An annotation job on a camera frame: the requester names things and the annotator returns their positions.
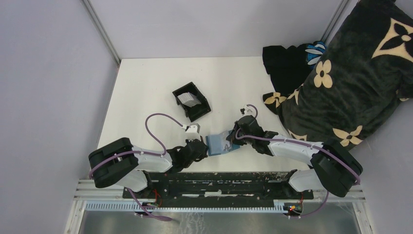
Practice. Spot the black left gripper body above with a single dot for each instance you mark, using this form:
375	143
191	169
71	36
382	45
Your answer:
202	156

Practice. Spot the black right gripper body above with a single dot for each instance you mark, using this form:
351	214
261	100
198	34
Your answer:
242	142

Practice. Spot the blue leather card holder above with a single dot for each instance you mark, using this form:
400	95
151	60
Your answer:
218	144

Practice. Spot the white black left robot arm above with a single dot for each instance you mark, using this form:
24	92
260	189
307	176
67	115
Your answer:
124	164

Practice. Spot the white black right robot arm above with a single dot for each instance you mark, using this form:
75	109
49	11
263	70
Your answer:
331	166

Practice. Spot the black plastic card bin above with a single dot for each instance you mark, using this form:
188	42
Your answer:
198	111

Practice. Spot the stack of silver cards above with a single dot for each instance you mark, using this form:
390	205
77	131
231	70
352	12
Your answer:
188	99

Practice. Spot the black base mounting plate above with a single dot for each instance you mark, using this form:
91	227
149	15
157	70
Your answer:
219	190

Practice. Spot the black cloth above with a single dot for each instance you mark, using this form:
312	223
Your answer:
287	67

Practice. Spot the blue white patterned cloth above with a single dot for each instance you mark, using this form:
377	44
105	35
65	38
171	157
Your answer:
313	52

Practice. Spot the black floral fleece blanket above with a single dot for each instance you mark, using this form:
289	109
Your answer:
358	82

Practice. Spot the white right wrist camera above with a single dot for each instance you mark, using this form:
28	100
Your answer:
248	111

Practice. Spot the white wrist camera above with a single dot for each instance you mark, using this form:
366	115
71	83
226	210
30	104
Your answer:
248	111
193	128

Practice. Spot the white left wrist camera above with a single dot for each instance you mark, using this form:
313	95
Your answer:
193	128

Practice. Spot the aluminium frame rail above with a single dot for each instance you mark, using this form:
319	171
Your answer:
86	190

